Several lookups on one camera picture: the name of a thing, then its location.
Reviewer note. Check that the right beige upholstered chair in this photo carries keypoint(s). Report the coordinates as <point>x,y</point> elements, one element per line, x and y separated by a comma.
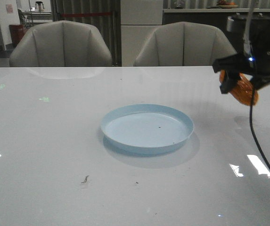
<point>184,44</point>

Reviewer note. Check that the red barrier belt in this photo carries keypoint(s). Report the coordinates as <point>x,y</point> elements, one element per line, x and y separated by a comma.
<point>87,14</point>

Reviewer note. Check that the dark counter with light top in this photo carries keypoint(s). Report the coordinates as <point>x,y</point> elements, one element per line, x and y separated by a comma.
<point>240,29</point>

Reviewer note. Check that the fruit bowl on counter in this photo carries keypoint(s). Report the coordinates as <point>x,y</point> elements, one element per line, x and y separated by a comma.
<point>226,4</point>

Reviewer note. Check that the light blue round plate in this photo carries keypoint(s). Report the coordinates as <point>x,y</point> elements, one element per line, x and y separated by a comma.
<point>147,129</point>

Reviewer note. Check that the red bin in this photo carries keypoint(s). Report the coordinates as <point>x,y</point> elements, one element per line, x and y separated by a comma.
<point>17,33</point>

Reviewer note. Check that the orange plastic corn cob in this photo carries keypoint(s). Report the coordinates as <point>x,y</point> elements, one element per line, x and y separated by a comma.
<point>243,91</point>

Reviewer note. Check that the beige upholstered chair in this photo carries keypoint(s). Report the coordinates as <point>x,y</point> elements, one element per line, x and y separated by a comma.
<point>184,44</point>
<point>61,44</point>

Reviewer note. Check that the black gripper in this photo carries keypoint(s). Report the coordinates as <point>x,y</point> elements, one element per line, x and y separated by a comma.
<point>259,68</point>

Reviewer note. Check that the white cabinet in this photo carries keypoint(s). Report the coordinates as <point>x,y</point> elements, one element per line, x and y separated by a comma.
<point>138,19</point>

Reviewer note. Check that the left beige upholstered chair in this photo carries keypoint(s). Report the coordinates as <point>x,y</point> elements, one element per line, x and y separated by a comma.
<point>61,44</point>

